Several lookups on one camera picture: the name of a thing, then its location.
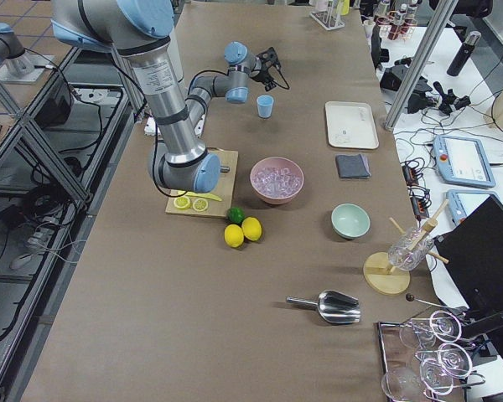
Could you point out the yellow lemon far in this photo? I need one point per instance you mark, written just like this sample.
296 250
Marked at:
251 228

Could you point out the mint green bowl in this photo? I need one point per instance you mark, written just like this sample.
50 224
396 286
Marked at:
350 221

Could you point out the lemon slice left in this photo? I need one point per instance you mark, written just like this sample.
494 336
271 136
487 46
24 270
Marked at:
182 202

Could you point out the cream rabbit tray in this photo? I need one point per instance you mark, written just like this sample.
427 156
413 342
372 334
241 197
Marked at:
350 125

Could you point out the black thermos bottle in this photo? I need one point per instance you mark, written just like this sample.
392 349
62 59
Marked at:
466 49

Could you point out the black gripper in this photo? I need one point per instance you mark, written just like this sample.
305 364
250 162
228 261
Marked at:
263 74

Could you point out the wooden cup stand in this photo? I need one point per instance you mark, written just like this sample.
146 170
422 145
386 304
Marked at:
388 280

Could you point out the clear glass mug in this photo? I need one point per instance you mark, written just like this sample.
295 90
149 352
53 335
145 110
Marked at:
410 249

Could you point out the pile of ice cubes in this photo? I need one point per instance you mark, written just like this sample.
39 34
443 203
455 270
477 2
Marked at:
277 182

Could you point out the grey folded cloth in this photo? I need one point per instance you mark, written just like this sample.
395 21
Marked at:
353 166

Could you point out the wine glass rack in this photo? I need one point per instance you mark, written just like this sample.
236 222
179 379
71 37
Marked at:
425 359

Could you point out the lemon slice right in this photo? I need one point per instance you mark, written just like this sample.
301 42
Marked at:
200 204

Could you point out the metal ice scoop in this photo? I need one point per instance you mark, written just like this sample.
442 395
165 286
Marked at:
334 307

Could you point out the pink bowl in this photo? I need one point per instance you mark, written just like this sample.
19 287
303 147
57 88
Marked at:
276 162

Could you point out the aluminium frame post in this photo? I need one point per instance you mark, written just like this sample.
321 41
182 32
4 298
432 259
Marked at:
437 23

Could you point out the teach pendant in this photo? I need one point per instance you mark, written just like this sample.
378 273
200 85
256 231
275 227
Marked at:
462 203
462 161

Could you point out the wooden cutting board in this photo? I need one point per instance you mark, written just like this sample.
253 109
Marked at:
224 189

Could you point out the light blue plastic cup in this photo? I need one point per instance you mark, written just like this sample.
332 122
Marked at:
264 106

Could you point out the white wire cup rack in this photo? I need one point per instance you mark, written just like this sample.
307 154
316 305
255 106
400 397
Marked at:
327 13

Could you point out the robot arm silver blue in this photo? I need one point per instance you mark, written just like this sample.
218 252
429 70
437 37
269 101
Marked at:
141 32

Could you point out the teach pendant far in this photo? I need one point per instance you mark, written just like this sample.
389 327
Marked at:
462 161

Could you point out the teach pendant near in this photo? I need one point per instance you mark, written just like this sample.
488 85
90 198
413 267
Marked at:
462 203

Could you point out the yellow plastic knife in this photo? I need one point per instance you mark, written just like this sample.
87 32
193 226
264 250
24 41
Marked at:
209 196

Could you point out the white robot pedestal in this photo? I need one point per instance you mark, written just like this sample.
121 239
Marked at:
151 125

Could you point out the black monitor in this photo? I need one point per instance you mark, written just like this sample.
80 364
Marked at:
475 253

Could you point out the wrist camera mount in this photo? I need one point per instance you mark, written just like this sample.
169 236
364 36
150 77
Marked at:
269 59

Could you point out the yellow lemon near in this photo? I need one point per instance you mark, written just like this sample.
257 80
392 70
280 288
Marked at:
233 235

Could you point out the green lime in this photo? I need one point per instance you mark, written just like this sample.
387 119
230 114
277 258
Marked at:
236 215

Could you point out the lemon slice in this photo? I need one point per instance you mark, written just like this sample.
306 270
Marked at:
200 204
182 202

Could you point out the yellow lemon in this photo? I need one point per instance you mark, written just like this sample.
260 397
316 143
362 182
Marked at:
251 228
233 235

